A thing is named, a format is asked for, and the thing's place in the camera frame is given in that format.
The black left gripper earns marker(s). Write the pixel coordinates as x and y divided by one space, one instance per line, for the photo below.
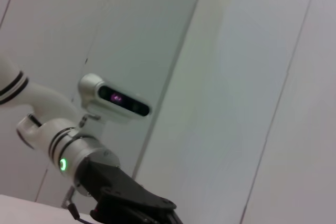
123 197

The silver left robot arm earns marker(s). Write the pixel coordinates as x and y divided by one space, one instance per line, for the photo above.
47 100

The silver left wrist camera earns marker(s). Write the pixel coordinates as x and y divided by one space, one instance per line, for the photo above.
123 100

